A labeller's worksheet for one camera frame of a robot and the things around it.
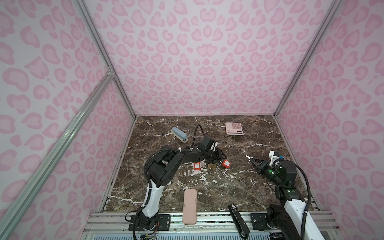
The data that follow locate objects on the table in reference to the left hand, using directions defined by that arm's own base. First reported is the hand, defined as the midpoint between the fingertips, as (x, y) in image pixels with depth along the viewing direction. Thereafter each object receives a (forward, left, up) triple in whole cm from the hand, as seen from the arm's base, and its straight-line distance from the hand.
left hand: (228, 157), depth 90 cm
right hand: (-7, -9, +11) cm, 16 cm away
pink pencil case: (-26, +23, -4) cm, 35 cm away
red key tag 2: (-2, +1, -4) cm, 5 cm away
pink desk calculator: (+25, -9, -4) cm, 28 cm away
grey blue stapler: (+18, +29, -1) cm, 34 cm away
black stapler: (-34, -1, -1) cm, 34 cm away
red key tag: (-4, +19, -3) cm, 19 cm away
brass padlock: (-3, +9, -5) cm, 11 cm away
